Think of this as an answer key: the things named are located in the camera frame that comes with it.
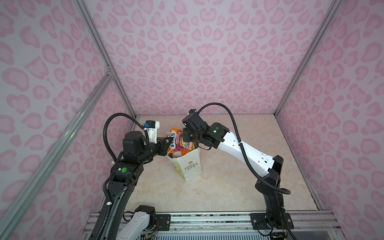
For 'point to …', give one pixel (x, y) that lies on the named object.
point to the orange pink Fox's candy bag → (178, 144)
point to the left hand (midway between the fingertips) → (172, 136)
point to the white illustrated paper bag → (188, 165)
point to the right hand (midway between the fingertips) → (185, 132)
